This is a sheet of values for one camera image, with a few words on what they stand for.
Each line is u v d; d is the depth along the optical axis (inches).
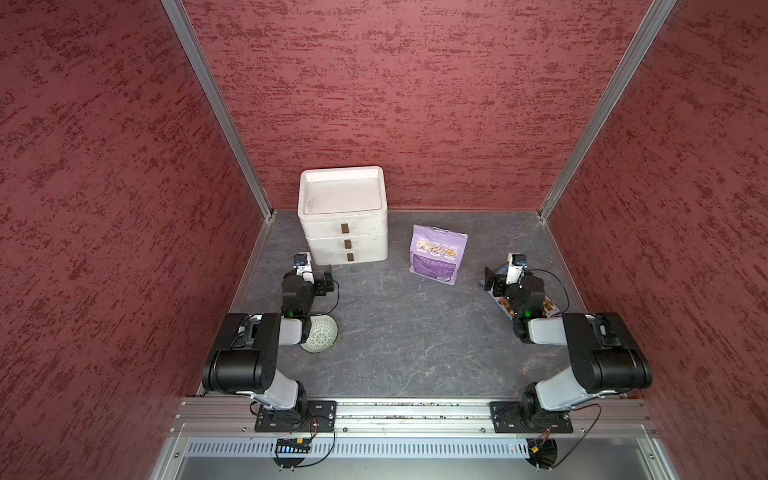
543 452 27.5
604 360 17.8
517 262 31.3
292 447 28.6
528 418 26.4
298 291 27.5
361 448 30.5
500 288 33.0
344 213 34.4
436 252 35.5
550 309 36.3
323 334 34.4
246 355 18.6
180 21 28.3
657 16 28.0
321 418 28.9
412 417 29.8
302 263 31.1
